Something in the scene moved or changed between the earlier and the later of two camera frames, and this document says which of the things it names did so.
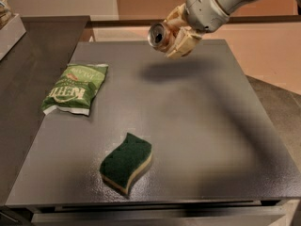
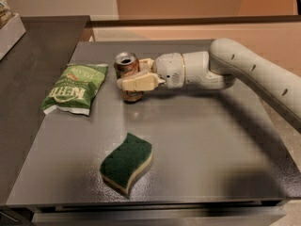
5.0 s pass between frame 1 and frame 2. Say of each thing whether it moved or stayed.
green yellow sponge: stayed
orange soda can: moved
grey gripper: moved
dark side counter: stayed
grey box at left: stayed
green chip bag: stayed
